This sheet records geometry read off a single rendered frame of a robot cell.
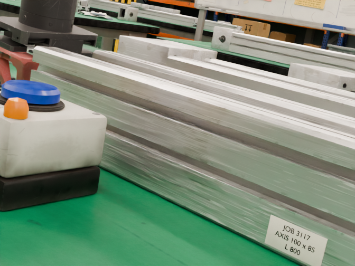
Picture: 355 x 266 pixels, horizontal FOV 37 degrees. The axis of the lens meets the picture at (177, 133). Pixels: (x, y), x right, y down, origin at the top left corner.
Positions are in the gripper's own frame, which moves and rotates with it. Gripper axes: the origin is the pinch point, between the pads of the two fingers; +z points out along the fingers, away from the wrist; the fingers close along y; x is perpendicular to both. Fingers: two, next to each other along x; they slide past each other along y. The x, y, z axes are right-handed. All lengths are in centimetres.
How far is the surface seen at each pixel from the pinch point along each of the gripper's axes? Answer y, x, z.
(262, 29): 408, 188, 23
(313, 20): 291, 93, -3
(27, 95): -16.0, -18.3, -8.4
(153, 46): 13.5, -4.4, -8.3
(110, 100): -6.6, -17.2, -7.0
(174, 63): 13.2, -8.3, -7.4
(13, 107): -18.3, -20.1, -8.4
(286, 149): -6.7, -33.0, -9.3
